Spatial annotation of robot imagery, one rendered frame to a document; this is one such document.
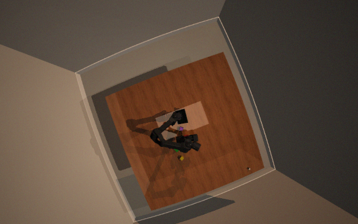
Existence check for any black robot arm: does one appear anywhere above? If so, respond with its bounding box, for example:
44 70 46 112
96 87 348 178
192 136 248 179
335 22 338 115
150 112 201 153

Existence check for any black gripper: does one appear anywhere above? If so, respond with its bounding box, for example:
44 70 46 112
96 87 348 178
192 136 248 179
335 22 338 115
176 134 199 142

